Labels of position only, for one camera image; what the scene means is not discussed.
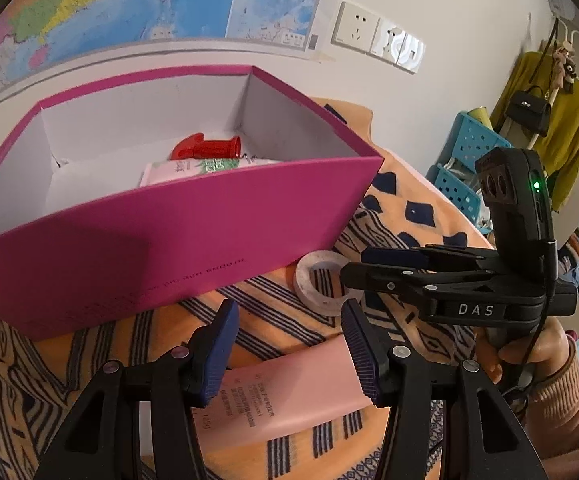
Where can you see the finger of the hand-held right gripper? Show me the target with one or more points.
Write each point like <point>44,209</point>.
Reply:
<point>394,256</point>
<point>384,280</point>

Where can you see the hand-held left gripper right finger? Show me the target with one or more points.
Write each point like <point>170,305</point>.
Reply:
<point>362,355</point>

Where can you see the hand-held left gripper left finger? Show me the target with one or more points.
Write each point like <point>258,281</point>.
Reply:
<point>219,355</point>

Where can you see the plain pink tube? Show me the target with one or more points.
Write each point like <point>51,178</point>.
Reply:
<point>294,390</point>

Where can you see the white tape roll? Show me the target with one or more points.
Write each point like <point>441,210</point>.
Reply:
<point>302,285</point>

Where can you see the pink cardboard box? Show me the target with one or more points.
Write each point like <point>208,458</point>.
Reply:
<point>169,240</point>

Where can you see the pink tube with green print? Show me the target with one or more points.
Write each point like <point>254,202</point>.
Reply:
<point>179,170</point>

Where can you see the red toy hammer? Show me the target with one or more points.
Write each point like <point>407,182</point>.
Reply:
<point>209,149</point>

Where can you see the person's right hand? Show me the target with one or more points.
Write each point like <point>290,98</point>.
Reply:
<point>544,352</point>

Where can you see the orange patterned blanket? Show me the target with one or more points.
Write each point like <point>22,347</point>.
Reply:
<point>279,320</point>

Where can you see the pile of clothes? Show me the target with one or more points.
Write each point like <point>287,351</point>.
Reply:
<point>577,260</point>

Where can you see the blue plastic basket rack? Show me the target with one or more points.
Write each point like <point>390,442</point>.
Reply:
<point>474,145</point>

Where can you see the yellow-green garment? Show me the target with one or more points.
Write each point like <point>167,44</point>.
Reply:
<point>569,135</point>

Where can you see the black handbag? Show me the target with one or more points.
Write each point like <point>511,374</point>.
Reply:
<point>529,110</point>

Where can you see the yellow plastic item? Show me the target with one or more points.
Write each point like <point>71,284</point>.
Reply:
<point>479,113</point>

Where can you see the beige hanging ornament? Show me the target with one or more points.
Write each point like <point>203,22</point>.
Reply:
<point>564,67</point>

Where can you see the white coat rack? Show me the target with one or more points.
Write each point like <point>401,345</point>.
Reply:
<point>567,35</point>

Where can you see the white wall sockets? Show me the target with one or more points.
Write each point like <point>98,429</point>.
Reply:
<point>399,45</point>

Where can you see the white wall socket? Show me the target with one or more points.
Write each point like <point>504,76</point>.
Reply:
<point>355,26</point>

